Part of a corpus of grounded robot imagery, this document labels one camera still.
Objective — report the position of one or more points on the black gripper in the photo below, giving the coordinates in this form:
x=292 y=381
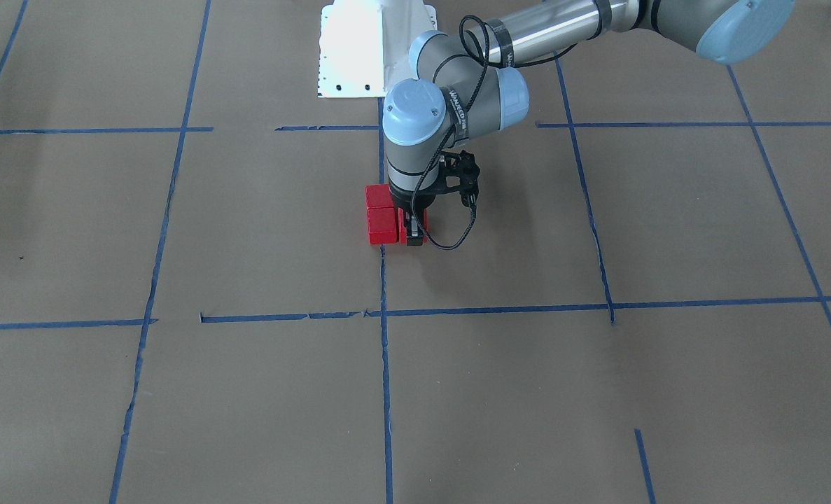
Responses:
x=416 y=202

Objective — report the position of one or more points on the red cube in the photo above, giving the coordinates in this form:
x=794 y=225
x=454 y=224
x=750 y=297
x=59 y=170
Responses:
x=401 y=225
x=378 y=196
x=382 y=226

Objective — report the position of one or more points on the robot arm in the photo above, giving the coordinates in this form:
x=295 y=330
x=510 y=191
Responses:
x=470 y=84

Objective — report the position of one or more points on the brown paper table cover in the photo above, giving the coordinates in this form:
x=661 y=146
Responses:
x=190 y=310

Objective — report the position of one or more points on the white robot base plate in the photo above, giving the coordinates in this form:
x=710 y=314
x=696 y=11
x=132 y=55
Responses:
x=364 y=46

